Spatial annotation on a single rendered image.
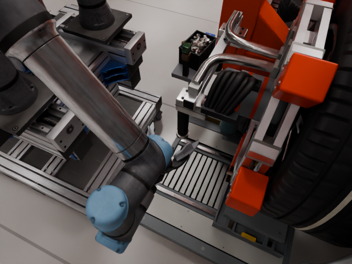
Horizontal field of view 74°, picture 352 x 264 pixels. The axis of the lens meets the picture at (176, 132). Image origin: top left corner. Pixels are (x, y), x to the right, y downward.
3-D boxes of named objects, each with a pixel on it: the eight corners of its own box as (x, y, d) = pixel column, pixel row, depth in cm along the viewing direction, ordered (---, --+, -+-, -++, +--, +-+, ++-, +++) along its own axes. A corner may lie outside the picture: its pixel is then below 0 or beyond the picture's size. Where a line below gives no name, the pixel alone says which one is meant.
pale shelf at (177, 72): (197, 85, 138) (197, 81, 135) (171, 76, 142) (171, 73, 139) (221, 43, 159) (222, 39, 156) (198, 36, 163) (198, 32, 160)
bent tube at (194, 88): (262, 119, 56) (278, 88, 47) (187, 93, 60) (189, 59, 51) (278, 72, 64) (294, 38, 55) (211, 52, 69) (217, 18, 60)
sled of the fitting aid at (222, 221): (278, 258, 119) (285, 256, 111) (211, 226, 127) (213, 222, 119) (296, 174, 144) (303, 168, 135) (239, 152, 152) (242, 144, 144)
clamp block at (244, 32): (241, 49, 82) (244, 35, 77) (216, 42, 84) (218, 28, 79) (245, 41, 84) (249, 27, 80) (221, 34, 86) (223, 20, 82)
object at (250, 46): (279, 67, 65) (296, 33, 56) (214, 47, 70) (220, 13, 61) (292, 32, 74) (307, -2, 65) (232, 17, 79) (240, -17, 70)
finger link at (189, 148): (205, 139, 63) (175, 154, 61) (204, 150, 68) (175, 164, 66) (199, 131, 65) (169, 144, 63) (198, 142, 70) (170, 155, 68)
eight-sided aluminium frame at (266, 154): (238, 209, 84) (312, 118, 38) (220, 200, 85) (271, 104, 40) (272, 102, 110) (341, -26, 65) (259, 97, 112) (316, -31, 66)
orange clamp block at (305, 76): (307, 109, 48) (323, 103, 39) (269, 96, 50) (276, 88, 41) (321, 76, 47) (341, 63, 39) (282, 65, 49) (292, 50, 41)
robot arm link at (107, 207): (113, 161, 46) (124, 182, 56) (72, 211, 41) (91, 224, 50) (145, 181, 44) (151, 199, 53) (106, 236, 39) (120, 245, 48)
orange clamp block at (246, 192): (261, 186, 64) (252, 218, 59) (233, 175, 65) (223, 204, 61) (270, 176, 58) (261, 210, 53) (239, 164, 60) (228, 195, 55)
